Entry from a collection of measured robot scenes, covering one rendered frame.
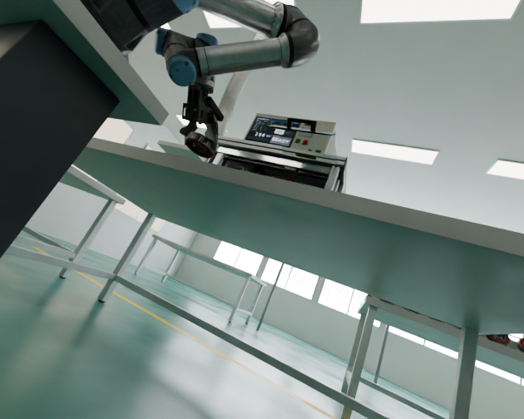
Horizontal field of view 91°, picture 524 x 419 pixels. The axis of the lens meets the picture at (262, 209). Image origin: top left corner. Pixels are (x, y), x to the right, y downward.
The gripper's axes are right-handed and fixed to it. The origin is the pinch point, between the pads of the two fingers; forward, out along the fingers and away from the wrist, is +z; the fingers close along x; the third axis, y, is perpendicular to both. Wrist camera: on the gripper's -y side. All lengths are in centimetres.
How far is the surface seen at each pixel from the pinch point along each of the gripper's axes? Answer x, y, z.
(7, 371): -16, 52, 65
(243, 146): -4.1, -37.6, -1.9
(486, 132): 161, -336, -62
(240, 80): -102, -182, -67
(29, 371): -14, 48, 69
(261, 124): -2, -50, -15
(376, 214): 63, 13, 7
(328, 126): 33, -53, -18
